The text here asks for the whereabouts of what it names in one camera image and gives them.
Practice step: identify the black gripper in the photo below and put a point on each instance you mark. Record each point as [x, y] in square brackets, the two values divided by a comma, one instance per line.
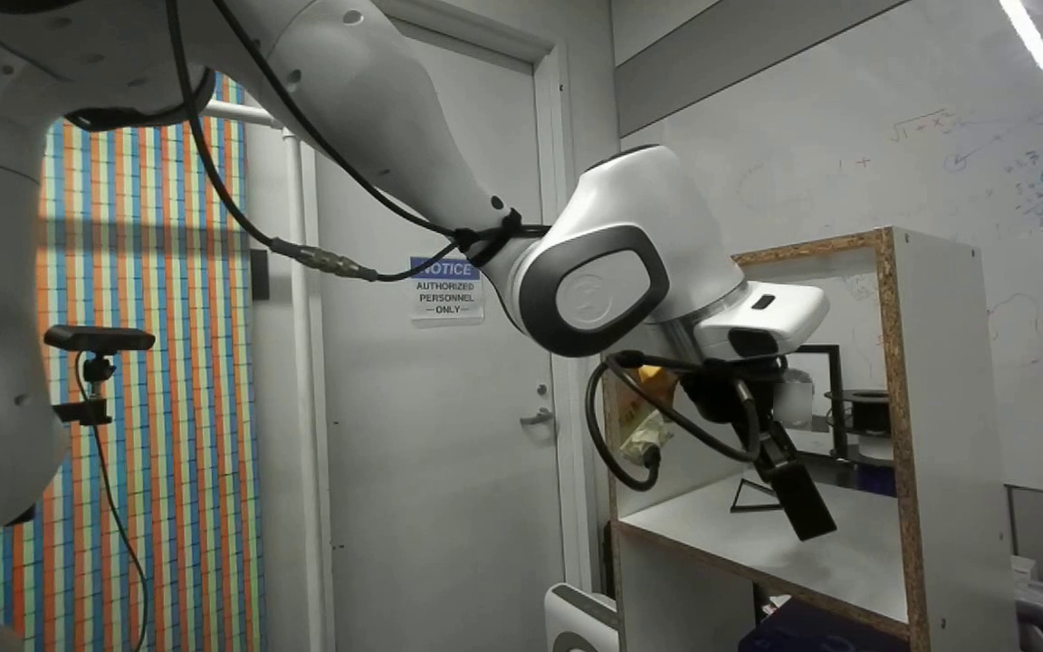
[725, 390]

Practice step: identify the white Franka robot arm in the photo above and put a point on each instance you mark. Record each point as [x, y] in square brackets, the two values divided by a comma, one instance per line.
[364, 86]

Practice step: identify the small black object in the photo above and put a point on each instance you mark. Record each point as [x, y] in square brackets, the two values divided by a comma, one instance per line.
[776, 503]

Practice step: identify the framed portrait picture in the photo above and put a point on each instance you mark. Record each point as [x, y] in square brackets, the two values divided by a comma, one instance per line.
[812, 403]

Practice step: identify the white shelf unit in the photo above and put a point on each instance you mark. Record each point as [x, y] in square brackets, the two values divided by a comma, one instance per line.
[944, 457]

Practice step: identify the blue box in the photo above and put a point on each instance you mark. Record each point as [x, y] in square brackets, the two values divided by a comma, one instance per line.
[835, 628]

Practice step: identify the white air purifier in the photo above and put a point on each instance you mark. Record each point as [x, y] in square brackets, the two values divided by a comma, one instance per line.
[580, 619]

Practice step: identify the whiteboard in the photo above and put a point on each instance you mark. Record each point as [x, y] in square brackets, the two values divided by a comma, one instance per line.
[969, 220]

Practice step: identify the white door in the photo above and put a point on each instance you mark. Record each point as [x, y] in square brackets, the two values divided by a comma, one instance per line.
[425, 484]

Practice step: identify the blue white door sign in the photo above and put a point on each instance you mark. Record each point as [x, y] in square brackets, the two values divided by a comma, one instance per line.
[443, 290]

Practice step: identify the colourful striped curtain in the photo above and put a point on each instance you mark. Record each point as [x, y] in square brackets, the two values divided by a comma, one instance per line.
[172, 435]

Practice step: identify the black wall switch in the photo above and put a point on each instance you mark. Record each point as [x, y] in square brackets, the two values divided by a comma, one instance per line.
[259, 276]

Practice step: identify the black camera on stand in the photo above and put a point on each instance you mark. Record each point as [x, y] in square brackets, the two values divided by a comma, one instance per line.
[99, 343]

